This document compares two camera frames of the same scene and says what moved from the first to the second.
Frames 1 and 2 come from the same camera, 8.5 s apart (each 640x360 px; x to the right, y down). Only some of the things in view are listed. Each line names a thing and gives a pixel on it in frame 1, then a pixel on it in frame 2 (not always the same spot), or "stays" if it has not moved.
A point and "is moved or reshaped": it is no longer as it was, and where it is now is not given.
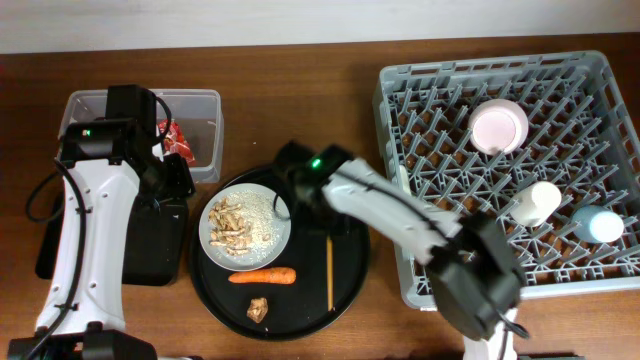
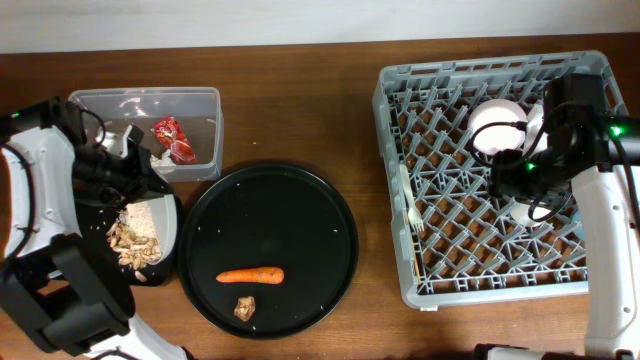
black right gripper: (310, 224) -> (503, 175)
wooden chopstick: (330, 274) -> (417, 269)
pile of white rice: (258, 211) -> (140, 219)
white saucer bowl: (498, 127) stays
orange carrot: (285, 275) is moved or reshaped
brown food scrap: (257, 309) -> (245, 307)
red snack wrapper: (174, 141) stays
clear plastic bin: (189, 123) stays
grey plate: (245, 227) -> (164, 213)
